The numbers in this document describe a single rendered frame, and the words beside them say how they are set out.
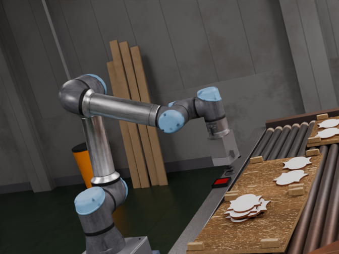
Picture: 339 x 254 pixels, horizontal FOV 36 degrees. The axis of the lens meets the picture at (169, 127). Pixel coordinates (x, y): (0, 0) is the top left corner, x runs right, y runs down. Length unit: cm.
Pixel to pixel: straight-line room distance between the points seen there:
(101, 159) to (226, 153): 49
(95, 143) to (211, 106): 48
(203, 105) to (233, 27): 348
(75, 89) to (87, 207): 42
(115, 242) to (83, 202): 19
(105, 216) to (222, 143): 51
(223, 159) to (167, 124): 26
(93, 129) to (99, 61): 401
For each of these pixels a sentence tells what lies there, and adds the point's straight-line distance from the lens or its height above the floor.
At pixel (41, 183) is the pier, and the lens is 688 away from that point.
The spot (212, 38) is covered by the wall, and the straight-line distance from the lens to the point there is 531.
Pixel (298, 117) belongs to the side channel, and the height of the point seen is 95.
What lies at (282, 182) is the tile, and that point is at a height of 94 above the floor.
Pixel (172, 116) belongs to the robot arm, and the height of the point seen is 141.
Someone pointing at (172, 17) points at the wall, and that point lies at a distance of 544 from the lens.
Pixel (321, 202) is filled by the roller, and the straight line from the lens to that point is 200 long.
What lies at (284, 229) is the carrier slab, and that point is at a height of 94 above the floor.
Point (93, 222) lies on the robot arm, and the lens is 192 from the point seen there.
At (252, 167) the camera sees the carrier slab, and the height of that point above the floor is 94.
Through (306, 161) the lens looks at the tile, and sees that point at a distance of 237.
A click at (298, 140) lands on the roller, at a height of 92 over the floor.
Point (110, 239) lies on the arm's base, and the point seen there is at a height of 101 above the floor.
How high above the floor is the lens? 174
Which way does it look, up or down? 12 degrees down
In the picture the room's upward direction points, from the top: 17 degrees counter-clockwise
